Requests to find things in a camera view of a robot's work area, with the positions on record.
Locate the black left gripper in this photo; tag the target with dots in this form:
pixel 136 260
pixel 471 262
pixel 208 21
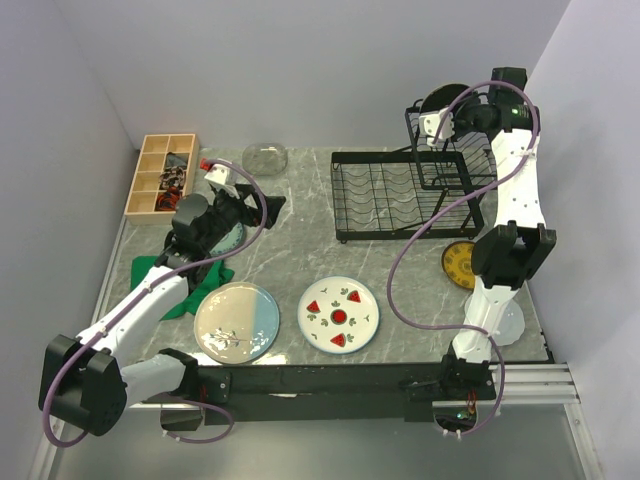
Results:
pixel 251 216

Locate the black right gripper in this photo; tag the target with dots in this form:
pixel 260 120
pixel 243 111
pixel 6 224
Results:
pixel 458 133

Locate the black ceramic plate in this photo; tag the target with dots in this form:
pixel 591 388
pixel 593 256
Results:
pixel 439 99

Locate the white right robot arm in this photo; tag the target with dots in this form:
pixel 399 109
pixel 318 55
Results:
pixel 519 242

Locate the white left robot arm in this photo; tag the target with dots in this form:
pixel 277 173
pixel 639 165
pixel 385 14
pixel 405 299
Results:
pixel 86 380

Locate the clear glass plate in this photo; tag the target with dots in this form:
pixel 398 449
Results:
pixel 265 159

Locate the light blue patterned plate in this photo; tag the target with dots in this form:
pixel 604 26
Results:
pixel 230 241

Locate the green cloth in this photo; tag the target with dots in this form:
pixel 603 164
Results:
pixel 218 275

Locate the wooden compartment box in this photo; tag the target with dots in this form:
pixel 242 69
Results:
pixel 164 175

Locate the beige and blue plate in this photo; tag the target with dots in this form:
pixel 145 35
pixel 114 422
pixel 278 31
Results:
pixel 237 323

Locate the yellow patterned glass plate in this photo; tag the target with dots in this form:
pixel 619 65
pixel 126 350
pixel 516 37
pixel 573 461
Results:
pixel 456 264

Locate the watermelon pattern white plate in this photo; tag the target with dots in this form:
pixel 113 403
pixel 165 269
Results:
pixel 338 315

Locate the pale blue scalloped plate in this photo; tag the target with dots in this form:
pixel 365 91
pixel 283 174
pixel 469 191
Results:
pixel 503 319

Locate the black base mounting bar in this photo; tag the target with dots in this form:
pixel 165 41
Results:
pixel 333 392

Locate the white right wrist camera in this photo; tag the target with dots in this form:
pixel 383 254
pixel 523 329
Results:
pixel 436 126

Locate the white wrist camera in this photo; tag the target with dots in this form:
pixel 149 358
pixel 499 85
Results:
pixel 436 126
pixel 220 177

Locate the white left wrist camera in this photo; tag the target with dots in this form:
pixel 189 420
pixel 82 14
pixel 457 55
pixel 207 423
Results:
pixel 220 177

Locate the black wire dish rack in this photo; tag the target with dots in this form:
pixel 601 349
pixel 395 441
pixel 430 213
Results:
pixel 390 195

